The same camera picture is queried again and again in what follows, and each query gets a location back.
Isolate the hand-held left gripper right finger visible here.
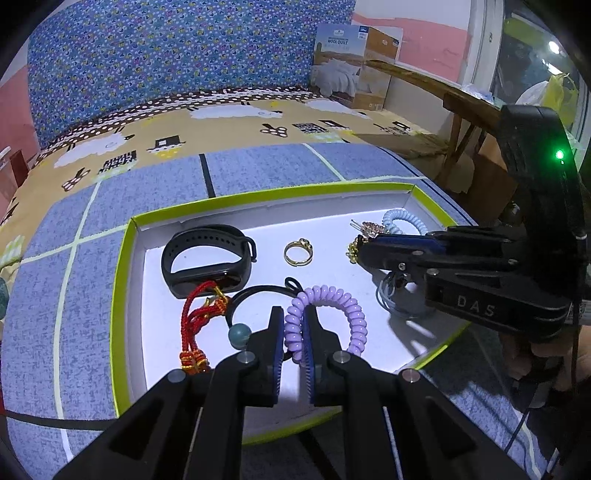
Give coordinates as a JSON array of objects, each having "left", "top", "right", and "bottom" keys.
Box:
[{"left": 301, "top": 307, "right": 533, "bottom": 480}]

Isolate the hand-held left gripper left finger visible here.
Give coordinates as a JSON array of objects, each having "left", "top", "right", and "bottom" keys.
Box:
[{"left": 53, "top": 305, "right": 286, "bottom": 480}]

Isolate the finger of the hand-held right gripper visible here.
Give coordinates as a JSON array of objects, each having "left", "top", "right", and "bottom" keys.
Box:
[
  {"left": 358, "top": 225, "right": 528, "bottom": 271},
  {"left": 396, "top": 264, "right": 574, "bottom": 343}
]

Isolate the black hair tie teal bead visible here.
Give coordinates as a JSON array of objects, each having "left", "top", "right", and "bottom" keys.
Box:
[{"left": 225, "top": 276, "right": 302, "bottom": 349}]

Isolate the purple coil hair tie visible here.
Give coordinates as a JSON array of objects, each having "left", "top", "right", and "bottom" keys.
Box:
[{"left": 283, "top": 285, "right": 369, "bottom": 367}]

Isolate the grey hair tie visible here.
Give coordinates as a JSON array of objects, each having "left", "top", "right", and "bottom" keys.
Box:
[{"left": 375, "top": 269, "right": 437, "bottom": 320}]

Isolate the rhinestone hair clip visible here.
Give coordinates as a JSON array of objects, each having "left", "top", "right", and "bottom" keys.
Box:
[{"left": 350, "top": 220, "right": 385, "bottom": 241}]

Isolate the red braided cord bracelet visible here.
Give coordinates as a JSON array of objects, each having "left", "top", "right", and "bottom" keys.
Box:
[{"left": 178, "top": 281, "right": 232, "bottom": 374}]

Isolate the gold ring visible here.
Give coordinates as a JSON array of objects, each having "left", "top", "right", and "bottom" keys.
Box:
[{"left": 283, "top": 238, "right": 314, "bottom": 267}]

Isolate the green cardboard box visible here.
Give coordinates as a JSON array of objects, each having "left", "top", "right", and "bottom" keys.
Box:
[{"left": 112, "top": 182, "right": 477, "bottom": 447}]

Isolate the person's right hand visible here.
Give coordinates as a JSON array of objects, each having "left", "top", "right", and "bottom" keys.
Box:
[{"left": 502, "top": 299, "right": 591, "bottom": 395}]

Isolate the yellow bag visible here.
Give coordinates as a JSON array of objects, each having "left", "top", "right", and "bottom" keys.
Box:
[{"left": 546, "top": 73, "right": 579, "bottom": 136}]

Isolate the white plastic bag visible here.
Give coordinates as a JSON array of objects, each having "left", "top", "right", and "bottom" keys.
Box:
[{"left": 514, "top": 80, "right": 553, "bottom": 110}]

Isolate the black smart band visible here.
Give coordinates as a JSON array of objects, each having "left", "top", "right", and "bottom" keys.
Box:
[{"left": 160, "top": 224, "right": 258, "bottom": 299}]

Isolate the wooden table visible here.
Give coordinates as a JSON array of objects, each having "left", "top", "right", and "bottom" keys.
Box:
[{"left": 364, "top": 59, "right": 525, "bottom": 188}]

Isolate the cardboard quilt box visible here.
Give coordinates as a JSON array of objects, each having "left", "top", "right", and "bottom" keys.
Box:
[{"left": 309, "top": 23, "right": 405, "bottom": 112}]

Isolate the blue lined mat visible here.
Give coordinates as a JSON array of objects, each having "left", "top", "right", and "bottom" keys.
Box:
[{"left": 0, "top": 142, "right": 561, "bottom": 480}]

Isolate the yellow sheep print bedsheet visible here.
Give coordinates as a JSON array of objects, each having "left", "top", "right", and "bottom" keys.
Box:
[{"left": 0, "top": 87, "right": 451, "bottom": 271}]

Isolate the blue floral headboard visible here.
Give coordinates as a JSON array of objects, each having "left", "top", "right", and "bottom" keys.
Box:
[{"left": 25, "top": 0, "right": 357, "bottom": 149}]

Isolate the reddish brown cabinet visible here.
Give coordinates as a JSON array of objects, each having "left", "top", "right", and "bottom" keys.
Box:
[{"left": 0, "top": 147, "right": 29, "bottom": 188}]

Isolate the light blue coil hair tie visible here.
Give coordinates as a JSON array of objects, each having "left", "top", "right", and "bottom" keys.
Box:
[{"left": 382, "top": 208, "right": 426, "bottom": 237}]

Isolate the black cable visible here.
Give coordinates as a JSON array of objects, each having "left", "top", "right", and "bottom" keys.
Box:
[{"left": 502, "top": 302, "right": 585, "bottom": 464}]

